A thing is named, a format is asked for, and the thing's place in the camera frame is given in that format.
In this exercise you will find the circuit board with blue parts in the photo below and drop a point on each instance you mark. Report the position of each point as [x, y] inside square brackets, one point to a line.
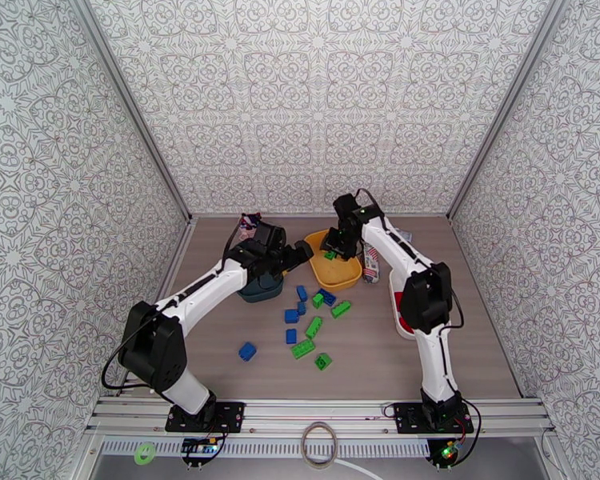
[198, 447]

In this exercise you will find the white tube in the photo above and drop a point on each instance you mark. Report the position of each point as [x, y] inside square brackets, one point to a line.
[357, 467]

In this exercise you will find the small blue lego brick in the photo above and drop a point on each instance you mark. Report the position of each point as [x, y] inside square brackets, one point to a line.
[301, 308]

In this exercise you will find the square green lego brick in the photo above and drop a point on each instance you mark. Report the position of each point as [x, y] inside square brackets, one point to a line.
[323, 362]

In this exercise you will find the red white snack packet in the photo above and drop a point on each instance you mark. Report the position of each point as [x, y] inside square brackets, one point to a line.
[372, 268]

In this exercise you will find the aluminium frame post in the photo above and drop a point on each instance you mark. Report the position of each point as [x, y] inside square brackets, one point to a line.
[134, 108]
[504, 103]

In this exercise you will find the circuit board with green light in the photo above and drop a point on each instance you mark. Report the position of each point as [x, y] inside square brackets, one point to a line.
[449, 451]

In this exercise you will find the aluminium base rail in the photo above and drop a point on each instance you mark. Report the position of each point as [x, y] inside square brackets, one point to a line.
[320, 413]

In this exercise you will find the bundle of marker pens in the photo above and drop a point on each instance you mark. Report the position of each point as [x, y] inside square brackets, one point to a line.
[250, 222]

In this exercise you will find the yellow plastic container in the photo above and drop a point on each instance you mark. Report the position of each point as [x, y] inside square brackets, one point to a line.
[337, 276]

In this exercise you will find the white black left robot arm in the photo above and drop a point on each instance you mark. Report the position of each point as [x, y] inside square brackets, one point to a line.
[205, 293]

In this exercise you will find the white grey tape dispenser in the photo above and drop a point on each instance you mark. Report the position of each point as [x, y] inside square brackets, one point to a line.
[405, 235]

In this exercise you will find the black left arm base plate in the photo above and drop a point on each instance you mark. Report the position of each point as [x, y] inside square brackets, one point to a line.
[230, 416]

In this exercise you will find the small green lego brick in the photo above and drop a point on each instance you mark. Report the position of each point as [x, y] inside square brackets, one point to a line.
[331, 255]
[318, 300]

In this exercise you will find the green tape roll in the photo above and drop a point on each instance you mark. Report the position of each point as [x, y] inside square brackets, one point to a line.
[136, 452]

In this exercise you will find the teal plastic container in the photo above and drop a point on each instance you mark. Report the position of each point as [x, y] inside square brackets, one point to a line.
[265, 292]

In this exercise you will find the white plastic container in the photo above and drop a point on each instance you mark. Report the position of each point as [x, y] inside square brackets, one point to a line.
[395, 313]

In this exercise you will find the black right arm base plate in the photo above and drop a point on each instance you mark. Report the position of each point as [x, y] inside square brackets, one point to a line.
[405, 418]

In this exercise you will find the large blue lego brick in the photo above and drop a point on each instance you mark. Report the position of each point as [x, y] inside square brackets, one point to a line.
[327, 297]

